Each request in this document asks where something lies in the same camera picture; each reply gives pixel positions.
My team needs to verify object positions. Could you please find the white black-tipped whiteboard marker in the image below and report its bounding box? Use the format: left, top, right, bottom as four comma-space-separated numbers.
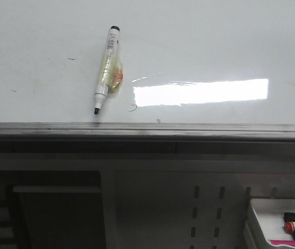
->
93, 25, 124, 115

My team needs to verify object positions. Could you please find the white pegboard panel with slots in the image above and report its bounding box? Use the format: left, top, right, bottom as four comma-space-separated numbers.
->
115, 171, 295, 248

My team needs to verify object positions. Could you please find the dark grey cabinet panel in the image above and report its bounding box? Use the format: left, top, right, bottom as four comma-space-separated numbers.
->
5, 185, 106, 248

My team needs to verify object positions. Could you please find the white plastic storage tray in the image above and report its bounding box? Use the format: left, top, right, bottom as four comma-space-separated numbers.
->
244, 199, 295, 248

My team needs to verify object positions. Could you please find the pink card in tray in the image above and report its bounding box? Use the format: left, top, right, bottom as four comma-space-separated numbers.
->
270, 240, 295, 247

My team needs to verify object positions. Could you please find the white whiteboard with grey frame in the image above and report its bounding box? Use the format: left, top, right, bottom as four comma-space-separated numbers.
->
0, 1, 295, 140

